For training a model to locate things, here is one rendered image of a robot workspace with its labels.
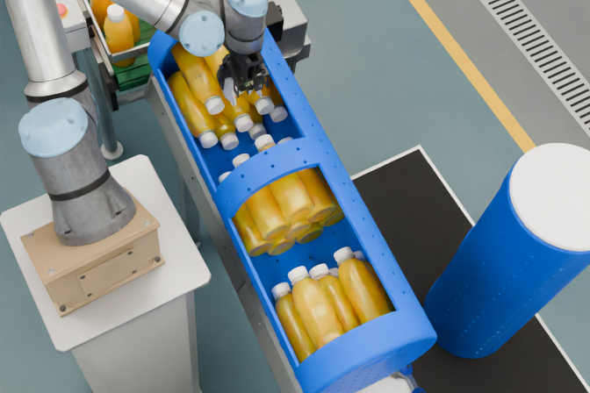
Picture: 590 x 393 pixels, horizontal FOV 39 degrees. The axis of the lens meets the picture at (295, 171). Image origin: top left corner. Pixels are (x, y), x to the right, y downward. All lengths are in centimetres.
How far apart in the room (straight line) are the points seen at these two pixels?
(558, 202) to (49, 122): 115
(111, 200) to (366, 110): 186
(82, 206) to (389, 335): 60
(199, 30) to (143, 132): 175
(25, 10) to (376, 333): 85
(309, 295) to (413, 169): 137
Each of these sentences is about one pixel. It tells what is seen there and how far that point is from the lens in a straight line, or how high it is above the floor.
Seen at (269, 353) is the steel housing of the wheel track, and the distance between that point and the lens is 191.
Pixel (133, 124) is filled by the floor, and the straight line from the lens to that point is 316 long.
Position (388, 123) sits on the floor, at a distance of 322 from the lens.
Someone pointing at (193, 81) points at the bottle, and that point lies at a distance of 189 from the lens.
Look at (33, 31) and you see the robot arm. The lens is 157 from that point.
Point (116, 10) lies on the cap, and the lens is 206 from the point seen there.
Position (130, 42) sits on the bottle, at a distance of 213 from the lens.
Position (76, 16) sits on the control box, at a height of 110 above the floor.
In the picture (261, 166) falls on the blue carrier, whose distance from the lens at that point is 167.
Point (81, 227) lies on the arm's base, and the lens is 151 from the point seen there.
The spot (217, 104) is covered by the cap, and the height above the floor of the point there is 112.
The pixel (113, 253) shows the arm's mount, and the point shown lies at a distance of 151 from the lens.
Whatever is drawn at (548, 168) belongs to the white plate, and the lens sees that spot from 204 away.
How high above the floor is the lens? 269
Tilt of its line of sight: 61 degrees down
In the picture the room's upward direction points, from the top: 11 degrees clockwise
